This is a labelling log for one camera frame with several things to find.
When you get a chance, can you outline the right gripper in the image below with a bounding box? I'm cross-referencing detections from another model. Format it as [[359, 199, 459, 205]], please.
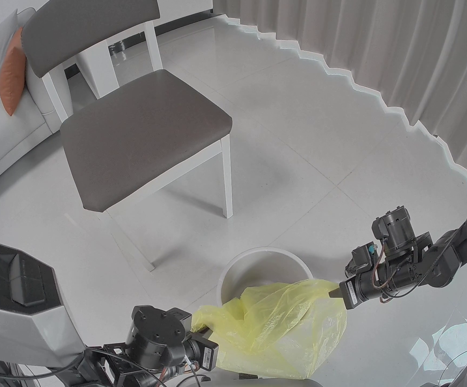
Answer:
[[339, 267, 388, 310]]

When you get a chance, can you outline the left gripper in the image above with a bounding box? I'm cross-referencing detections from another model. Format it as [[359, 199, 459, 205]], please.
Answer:
[[185, 336, 220, 374]]

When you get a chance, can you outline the yellow plastic bag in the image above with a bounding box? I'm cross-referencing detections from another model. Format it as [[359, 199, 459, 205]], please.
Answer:
[[191, 278, 348, 379]]

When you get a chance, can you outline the white trash bin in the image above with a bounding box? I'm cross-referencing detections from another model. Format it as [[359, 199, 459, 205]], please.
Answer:
[[219, 247, 314, 309]]

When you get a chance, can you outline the white chair with grey seat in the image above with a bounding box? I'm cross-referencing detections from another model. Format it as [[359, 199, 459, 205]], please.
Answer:
[[21, 0, 233, 272]]

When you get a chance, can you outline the light beige curtain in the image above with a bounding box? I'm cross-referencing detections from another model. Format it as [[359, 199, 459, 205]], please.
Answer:
[[211, 0, 467, 196]]

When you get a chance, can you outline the orange cushion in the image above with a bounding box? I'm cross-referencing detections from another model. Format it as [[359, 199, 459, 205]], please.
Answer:
[[0, 27, 27, 117]]

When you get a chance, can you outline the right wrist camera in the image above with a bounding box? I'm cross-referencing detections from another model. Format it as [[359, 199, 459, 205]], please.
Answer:
[[346, 243, 380, 278]]

